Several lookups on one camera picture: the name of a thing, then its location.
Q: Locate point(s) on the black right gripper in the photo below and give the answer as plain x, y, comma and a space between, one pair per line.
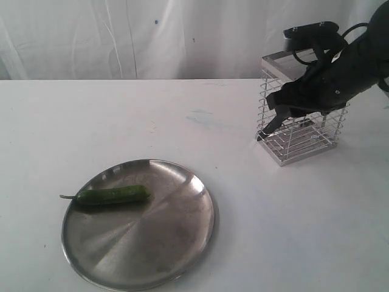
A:
326, 85

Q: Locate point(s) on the green cucumber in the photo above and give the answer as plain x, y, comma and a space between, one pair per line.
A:
118, 195

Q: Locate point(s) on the round steel plate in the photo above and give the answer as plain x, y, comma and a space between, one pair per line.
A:
138, 246

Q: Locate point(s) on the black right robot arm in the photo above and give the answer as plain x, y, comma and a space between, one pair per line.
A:
374, 39

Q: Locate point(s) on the white backdrop curtain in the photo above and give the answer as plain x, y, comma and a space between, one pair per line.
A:
155, 39

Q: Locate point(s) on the chrome wire utensil holder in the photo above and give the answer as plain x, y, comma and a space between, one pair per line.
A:
297, 138

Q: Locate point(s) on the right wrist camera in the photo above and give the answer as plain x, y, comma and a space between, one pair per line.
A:
325, 34

